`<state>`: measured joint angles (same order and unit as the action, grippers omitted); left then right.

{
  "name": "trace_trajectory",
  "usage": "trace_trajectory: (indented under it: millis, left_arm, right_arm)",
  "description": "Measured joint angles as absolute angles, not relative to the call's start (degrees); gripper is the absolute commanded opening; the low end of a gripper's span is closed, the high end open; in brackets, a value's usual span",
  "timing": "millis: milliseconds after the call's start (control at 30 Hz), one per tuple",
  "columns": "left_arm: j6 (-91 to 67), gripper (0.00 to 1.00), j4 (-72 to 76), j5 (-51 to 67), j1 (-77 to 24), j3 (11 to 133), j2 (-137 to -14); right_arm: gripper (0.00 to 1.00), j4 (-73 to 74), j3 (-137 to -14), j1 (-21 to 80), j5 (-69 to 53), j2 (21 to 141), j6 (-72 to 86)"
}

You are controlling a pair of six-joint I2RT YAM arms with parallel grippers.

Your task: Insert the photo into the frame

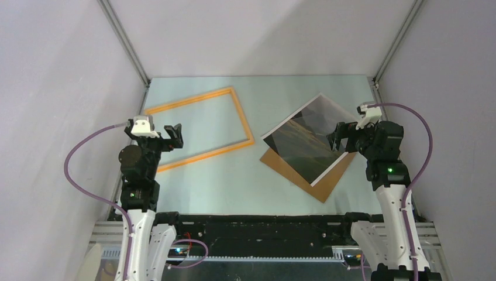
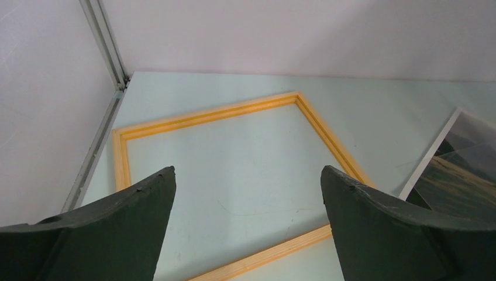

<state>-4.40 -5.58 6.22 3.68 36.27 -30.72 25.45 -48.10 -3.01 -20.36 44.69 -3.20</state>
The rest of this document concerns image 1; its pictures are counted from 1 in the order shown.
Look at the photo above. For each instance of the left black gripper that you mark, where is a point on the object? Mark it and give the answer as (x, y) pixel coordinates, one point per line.
(171, 131)

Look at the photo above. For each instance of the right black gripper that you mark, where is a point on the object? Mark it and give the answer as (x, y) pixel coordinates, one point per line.
(348, 130)

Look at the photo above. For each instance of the landscape photo print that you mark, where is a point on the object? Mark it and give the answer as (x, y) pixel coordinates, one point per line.
(301, 139)

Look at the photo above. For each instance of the orange wooden picture frame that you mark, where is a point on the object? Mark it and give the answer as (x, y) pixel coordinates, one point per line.
(213, 123)

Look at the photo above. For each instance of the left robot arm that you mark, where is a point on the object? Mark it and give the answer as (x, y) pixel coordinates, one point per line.
(139, 164)

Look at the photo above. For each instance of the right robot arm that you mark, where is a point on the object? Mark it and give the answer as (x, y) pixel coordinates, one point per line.
(400, 256)

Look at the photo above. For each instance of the brown backing board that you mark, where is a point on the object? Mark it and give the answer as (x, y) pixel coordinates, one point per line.
(320, 190)

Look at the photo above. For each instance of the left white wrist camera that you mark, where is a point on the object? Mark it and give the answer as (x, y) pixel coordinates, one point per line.
(143, 126)

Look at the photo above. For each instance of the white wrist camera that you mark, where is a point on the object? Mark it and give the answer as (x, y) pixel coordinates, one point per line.
(143, 126)
(370, 113)

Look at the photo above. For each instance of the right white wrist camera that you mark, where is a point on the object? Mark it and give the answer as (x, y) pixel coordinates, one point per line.
(370, 113)

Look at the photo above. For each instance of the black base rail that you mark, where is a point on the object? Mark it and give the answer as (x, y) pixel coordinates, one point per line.
(269, 237)

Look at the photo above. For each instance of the left aluminium corner post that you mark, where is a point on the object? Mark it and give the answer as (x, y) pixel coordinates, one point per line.
(124, 40)

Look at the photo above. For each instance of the aluminium corner post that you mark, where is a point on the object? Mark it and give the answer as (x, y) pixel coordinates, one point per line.
(124, 40)
(406, 24)

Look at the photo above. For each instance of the aluminium frame front rail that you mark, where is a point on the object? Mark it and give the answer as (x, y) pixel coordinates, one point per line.
(109, 235)

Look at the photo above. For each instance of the right aluminium corner post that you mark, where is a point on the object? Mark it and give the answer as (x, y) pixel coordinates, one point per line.
(406, 24)

